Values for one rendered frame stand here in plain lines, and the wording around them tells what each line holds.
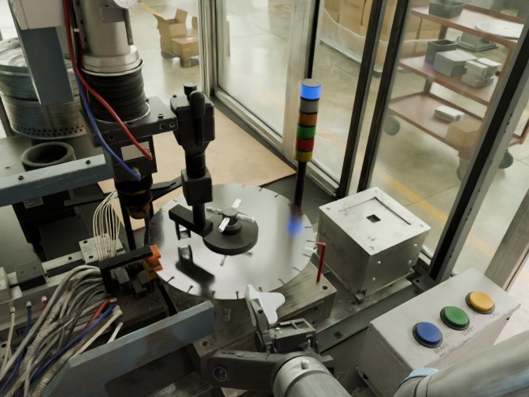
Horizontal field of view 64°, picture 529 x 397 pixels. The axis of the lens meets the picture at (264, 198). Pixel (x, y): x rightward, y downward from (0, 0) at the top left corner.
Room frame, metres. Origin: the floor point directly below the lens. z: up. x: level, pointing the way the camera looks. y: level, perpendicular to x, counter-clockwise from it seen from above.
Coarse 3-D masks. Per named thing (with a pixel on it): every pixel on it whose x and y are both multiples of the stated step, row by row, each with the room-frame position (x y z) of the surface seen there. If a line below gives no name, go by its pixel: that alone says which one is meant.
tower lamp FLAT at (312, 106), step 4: (300, 96) 0.88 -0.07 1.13; (300, 100) 0.87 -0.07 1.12; (304, 100) 0.86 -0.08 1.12; (308, 100) 0.86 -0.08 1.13; (312, 100) 0.86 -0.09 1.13; (316, 100) 0.86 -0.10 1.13; (300, 104) 0.87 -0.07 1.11; (304, 104) 0.86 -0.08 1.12; (308, 104) 0.86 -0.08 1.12; (312, 104) 0.86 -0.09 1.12; (316, 104) 0.86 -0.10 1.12; (300, 108) 0.87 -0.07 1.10; (304, 108) 0.86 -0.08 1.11; (308, 108) 0.86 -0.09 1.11; (312, 108) 0.86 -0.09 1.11; (316, 108) 0.86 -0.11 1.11; (304, 112) 0.86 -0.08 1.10; (308, 112) 0.86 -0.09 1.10; (312, 112) 0.86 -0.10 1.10
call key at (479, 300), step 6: (474, 294) 0.53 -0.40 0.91; (480, 294) 0.53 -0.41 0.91; (474, 300) 0.51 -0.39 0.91; (480, 300) 0.51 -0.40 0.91; (486, 300) 0.51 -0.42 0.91; (492, 300) 0.51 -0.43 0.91; (474, 306) 0.50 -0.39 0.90; (480, 306) 0.50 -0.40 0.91; (486, 306) 0.50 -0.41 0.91; (492, 306) 0.50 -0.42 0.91
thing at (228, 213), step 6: (234, 204) 0.64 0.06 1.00; (210, 210) 0.62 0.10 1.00; (216, 210) 0.62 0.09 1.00; (222, 210) 0.62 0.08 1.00; (228, 210) 0.62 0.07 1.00; (234, 210) 0.62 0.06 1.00; (222, 216) 0.61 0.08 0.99; (228, 216) 0.60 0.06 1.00; (234, 216) 0.60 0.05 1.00; (240, 216) 0.61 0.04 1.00; (246, 216) 0.61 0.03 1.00; (222, 222) 0.59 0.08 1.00; (228, 222) 0.60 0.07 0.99; (234, 222) 0.60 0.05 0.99; (252, 222) 0.60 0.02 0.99; (222, 228) 0.57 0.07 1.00
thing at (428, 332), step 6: (420, 324) 0.45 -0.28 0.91; (426, 324) 0.45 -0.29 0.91; (432, 324) 0.45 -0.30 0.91; (420, 330) 0.44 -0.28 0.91; (426, 330) 0.44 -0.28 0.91; (432, 330) 0.44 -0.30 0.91; (438, 330) 0.44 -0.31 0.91; (420, 336) 0.43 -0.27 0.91; (426, 336) 0.43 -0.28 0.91; (432, 336) 0.43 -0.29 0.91; (438, 336) 0.43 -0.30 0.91; (426, 342) 0.42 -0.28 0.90; (432, 342) 0.42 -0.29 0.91
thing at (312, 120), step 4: (300, 112) 0.87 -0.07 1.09; (316, 112) 0.87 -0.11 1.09; (300, 116) 0.87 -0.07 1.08; (304, 116) 0.86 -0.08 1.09; (308, 116) 0.86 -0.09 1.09; (312, 116) 0.86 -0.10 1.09; (316, 116) 0.87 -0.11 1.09; (300, 120) 0.87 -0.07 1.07; (304, 120) 0.86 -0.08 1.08; (308, 120) 0.86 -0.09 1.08; (312, 120) 0.86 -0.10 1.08; (316, 120) 0.87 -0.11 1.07; (304, 124) 0.86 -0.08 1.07; (308, 124) 0.86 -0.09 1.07; (312, 124) 0.86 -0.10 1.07
